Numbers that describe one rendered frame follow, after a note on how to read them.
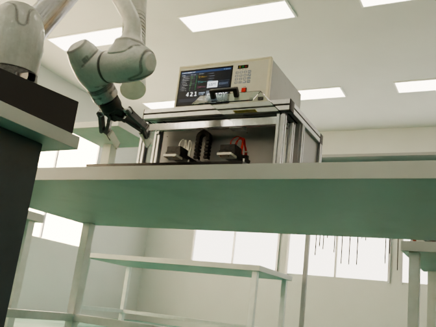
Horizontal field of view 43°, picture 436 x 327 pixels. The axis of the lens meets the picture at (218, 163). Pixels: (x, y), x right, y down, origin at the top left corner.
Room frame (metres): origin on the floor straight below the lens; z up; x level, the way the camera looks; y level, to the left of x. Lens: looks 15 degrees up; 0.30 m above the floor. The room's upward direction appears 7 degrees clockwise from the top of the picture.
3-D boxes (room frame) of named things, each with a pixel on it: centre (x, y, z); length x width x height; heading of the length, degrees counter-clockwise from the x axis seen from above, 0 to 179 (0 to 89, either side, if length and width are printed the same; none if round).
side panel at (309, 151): (2.22, -0.38, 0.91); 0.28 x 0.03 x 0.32; 152
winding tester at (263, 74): (2.30, -0.06, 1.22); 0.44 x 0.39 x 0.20; 62
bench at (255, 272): (5.89, 0.22, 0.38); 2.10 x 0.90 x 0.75; 62
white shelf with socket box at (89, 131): (2.96, 0.62, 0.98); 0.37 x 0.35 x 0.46; 62
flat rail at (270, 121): (2.11, 0.05, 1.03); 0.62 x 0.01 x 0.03; 62
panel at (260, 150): (2.24, -0.02, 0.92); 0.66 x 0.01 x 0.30; 62
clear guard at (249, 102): (1.94, -0.06, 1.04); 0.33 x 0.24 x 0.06; 152
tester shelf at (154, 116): (2.30, -0.05, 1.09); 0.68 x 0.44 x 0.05; 62
